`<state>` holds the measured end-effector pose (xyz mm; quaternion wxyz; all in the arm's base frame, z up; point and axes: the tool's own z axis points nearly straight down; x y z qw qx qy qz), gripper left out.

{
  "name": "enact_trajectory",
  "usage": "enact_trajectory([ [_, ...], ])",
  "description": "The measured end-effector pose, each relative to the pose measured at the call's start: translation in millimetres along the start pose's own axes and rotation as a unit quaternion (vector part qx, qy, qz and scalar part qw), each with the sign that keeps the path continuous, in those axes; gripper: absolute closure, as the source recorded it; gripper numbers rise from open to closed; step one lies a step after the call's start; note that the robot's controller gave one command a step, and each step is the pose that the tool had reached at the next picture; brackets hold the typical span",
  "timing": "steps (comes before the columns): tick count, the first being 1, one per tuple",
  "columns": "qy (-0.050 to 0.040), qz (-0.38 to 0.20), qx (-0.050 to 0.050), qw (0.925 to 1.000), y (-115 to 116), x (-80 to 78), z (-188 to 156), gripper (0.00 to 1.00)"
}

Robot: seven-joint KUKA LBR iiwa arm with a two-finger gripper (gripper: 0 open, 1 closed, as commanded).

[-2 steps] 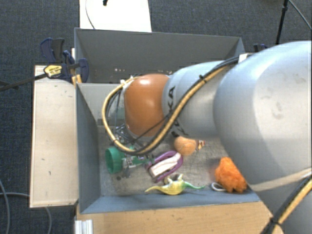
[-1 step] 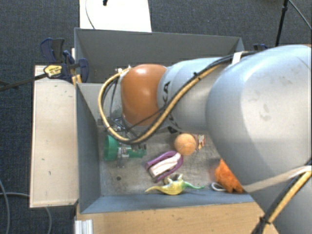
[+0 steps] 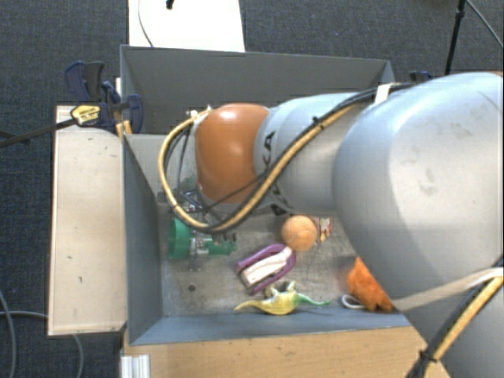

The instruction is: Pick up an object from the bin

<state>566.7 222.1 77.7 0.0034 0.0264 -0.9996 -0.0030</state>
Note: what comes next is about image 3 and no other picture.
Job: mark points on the orange ball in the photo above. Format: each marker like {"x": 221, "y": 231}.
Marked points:
{"x": 299, "y": 232}

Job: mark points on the purple and white stapler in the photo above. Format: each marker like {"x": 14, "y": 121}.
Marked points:
{"x": 263, "y": 268}

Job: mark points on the pale wood board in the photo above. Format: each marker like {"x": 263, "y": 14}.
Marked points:
{"x": 88, "y": 227}

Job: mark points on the small printed box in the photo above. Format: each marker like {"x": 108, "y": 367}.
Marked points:
{"x": 325, "y": 228}

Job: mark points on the yellow-green toy dinosaur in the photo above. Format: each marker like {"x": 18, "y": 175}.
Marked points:
{"x": 280, "y": 304}

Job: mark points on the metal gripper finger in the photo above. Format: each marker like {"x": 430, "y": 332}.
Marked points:
{"x": 199, "y": 247}

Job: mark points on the green plastic cup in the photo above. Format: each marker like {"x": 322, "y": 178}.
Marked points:
{"x": 178, "y": 239}

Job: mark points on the orange plush toy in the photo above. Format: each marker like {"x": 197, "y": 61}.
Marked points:
{"x": 364, "y": 286}

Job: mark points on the grey metal bin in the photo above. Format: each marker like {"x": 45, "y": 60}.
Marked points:
{"x": 197, "y": 73}

